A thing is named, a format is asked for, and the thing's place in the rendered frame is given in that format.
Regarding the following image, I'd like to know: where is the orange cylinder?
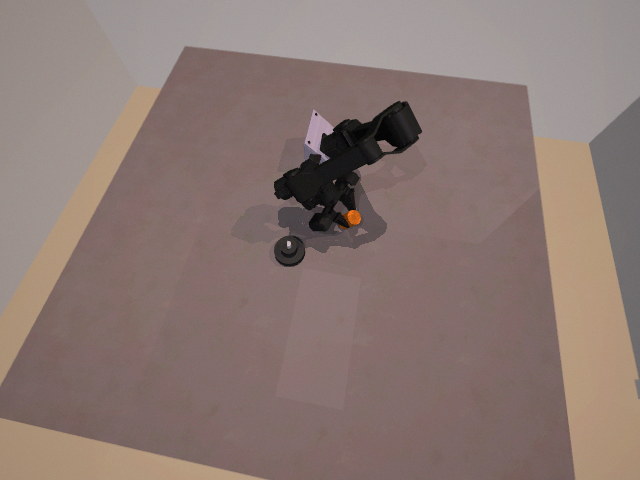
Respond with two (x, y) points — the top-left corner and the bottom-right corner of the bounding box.
(339, 210), (361, 229)

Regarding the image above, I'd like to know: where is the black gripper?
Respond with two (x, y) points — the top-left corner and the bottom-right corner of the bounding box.
(309, 172), (360, 231)

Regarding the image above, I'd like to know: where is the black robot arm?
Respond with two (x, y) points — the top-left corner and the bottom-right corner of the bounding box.
(274, 101), (422, 210)

